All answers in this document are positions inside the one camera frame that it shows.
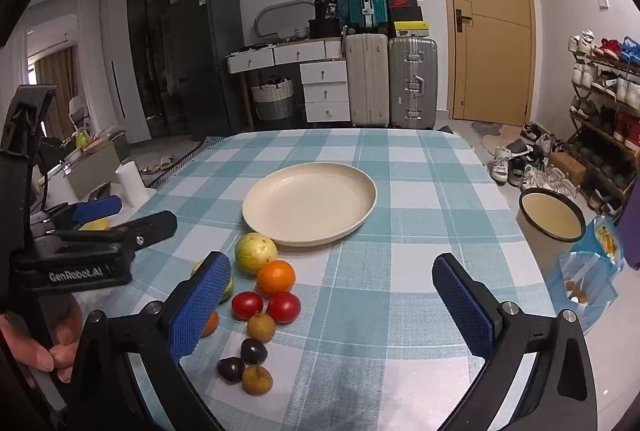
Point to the green kettle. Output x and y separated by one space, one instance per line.
82 139

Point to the orange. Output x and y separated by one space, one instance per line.
276 277
212 323

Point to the white air conditioner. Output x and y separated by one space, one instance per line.
50 36

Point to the brown curtain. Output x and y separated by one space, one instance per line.
57 96

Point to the white paper towel roll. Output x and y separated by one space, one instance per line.
130 183

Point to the white tall cabinet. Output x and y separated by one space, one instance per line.
117 61

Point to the grey oval frame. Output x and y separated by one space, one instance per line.
280 6

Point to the red tomato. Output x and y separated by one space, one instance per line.
284 307
247 305

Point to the grey refrigerator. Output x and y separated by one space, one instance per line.
205 61

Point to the dark plum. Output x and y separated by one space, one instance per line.
254 351
231 368

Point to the woven basket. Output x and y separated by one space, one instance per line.
272 101

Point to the yellow bag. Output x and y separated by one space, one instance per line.
95 225

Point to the teal checkered tablecloth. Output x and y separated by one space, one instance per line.
390 191

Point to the yellow wooden door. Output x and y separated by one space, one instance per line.
495 61

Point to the black storage box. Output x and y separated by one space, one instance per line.
325 29

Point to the small brown fruit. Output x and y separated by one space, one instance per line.
257 379
261 327

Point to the green guava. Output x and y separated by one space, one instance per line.
228 285

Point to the purple bag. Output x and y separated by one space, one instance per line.
631 236

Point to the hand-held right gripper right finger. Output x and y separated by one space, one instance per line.
465 306

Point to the blue plastic bag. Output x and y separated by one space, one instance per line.
585 276

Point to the yellow guava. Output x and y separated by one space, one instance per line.
255 252

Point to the yellow and black shoe box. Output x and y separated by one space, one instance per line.
411 29

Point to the round trash bin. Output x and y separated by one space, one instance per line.
550 216

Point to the dark glass wardrobe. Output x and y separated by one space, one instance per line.
150 36

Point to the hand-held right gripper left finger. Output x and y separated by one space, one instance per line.
200 306

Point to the person's left hand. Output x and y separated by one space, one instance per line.
30 351

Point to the white desk with drawers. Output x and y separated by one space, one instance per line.
325 81

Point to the pair of beige slippers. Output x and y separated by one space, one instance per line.
156 165

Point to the silver suitcase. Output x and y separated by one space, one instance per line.
413 81

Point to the wooden shoe rack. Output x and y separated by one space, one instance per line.
600 131

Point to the small cardboard box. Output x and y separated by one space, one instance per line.
567 167

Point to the cream round plate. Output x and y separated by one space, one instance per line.
310 201

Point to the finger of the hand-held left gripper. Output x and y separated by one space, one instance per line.
97 208
150 226

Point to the beige suitcase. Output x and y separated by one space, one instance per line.
367 81

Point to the grey door mat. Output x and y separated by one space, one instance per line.
486 128

